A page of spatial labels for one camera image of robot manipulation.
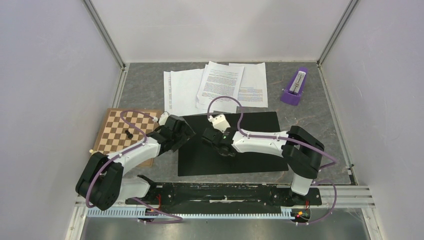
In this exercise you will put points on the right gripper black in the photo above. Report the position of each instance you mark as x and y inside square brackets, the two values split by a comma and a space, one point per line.
[224, 130]

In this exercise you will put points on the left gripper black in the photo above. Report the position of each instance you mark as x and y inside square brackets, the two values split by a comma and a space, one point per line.
[186, 134]

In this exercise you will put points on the teal folder black inside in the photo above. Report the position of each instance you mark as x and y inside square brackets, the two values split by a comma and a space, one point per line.
[208, 153]

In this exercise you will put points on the printed paper sheet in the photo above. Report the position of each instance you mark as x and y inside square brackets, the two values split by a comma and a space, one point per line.
[219, 80]
[253, 90]

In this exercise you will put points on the printed paper sheet top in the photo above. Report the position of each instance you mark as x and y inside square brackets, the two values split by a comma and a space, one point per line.
[219, 80]

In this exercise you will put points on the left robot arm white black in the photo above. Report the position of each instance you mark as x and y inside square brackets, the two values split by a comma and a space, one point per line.
[101, 182]

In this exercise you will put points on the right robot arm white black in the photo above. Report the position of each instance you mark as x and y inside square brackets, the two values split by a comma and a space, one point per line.
[301, 151]

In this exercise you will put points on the black chess piece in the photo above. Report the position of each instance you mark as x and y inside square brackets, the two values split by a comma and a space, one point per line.
[129, 134]

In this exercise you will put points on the wooden chessboard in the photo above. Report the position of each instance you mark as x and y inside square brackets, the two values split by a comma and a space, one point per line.
[111, 136]

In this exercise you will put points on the purple metronome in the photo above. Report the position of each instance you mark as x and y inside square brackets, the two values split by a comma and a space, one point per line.
[293, 91]

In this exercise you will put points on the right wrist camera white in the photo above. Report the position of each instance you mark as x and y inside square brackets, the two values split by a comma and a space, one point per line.
[219, 122]

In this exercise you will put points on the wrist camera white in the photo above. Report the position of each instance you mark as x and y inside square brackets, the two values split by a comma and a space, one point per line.
[219, 122]
[161, 120]

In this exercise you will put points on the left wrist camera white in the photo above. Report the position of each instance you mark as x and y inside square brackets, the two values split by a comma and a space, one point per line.
[161, 120]

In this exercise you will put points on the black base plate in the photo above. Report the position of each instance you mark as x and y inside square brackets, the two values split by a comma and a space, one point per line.
[226, 198]

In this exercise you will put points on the white toothed cable duct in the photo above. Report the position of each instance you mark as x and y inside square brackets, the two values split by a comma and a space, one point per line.
[141, 212]

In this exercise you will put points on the aluminium frame rail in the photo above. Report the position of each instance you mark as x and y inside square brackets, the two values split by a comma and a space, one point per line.
[349, 196]

